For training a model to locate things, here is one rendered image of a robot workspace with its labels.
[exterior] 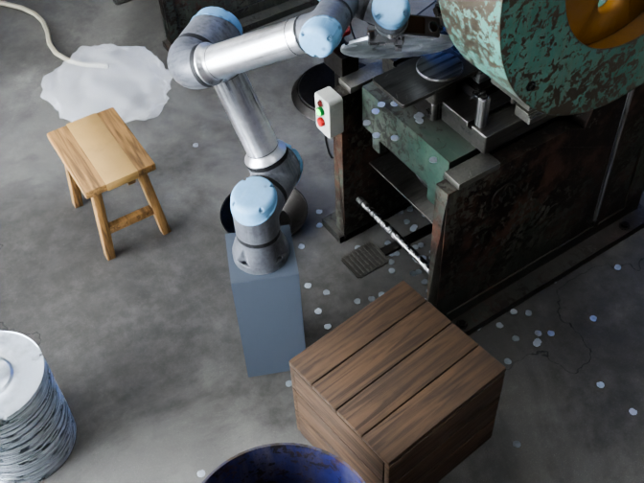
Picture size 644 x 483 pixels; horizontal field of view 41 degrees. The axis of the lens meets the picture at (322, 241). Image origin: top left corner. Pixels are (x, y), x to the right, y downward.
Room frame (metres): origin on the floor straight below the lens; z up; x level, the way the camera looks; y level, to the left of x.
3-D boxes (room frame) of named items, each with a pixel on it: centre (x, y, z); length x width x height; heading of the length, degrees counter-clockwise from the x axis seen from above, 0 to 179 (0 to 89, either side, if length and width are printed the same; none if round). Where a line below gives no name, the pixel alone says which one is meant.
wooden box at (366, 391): (1.22, -0.17, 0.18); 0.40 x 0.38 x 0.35; 127
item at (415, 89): (1.83, -0.30, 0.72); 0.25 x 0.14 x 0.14; 121
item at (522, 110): (1.78, -0.53, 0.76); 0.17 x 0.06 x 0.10; 31
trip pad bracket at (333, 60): (2.07, -0.09, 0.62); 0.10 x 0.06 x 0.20; 31
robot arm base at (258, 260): (1.53, 0.16, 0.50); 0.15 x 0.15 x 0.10
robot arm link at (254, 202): (1.54, 0.16, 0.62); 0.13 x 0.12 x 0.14; 157
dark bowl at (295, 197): (2.05, 0.19, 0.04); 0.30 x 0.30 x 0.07
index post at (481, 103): (1.71, -0.43, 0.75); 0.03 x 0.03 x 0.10; 31
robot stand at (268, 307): (1.53, 0.16, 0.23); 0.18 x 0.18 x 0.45; 7
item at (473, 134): (1.93, -0.45, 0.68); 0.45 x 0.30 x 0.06; 31
